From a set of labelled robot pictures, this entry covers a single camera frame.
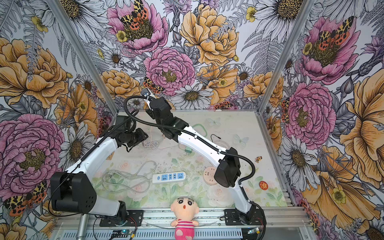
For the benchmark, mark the white blue power strip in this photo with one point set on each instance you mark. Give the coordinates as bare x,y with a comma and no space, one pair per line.
166,178

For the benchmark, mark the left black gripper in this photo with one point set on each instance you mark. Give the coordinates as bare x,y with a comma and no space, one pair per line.
141,136

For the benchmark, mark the red round sticker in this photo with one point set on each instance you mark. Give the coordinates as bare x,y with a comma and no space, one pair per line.
263,185

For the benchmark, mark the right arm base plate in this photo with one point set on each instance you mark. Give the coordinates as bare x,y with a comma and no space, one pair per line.
254,217

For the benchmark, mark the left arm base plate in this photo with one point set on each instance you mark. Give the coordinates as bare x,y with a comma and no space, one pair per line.
133,218

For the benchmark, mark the plush doll pink dress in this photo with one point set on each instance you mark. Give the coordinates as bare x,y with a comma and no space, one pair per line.
185,210

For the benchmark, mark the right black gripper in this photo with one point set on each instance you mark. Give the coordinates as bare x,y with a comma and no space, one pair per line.
150,112

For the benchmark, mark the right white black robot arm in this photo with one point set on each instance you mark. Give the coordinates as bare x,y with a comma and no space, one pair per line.
232,169

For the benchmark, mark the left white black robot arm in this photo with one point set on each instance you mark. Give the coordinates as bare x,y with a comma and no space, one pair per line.
72,190

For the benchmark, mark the green circuit board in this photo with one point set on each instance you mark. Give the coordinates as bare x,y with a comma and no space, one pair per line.
123,234

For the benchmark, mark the green charger plug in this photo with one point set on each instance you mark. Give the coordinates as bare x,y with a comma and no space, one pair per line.
188,150

